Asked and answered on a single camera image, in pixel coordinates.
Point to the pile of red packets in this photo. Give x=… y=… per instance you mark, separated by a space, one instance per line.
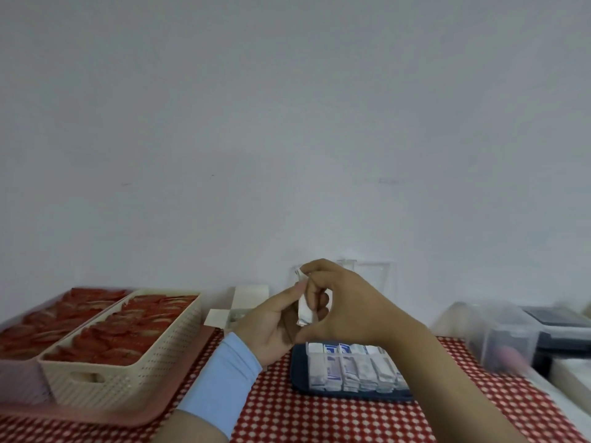
x=46 y=322
x=124 y=332

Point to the blue white cardboard box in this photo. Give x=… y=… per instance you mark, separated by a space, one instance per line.
x=249 y=295

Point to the black flat object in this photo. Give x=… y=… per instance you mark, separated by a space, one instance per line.
x=561 y=318

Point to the bundle of bandage wrappers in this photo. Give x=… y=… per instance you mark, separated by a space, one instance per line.
x=305 y=313

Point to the person's right forearm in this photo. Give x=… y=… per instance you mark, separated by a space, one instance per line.
x=452 y=392

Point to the person's left hand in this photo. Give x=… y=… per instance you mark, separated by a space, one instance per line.
x=272 y=327

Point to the person's right hand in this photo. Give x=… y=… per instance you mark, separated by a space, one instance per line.
x=365 y=313

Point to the clear plastic container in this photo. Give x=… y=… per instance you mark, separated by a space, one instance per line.
x=498 y=336

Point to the row of bandage stacks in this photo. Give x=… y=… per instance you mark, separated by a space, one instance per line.
x=355 y=369

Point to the pink plastic tray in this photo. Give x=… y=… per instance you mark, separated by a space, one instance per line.
x=92 y=417

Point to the light blue wristband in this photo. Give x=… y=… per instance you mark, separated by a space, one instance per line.
x=219 y=387

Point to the person's left forearm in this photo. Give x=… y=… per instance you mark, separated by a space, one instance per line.
x=189 y=429

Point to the pink perforated plastic basket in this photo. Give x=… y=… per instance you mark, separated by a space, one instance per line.
x=18 y=382

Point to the clear storage box blue base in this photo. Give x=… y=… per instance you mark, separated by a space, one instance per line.
x=300 y=378

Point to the cream perforated plastic basket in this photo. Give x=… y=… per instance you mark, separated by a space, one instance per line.
x=138 y=382

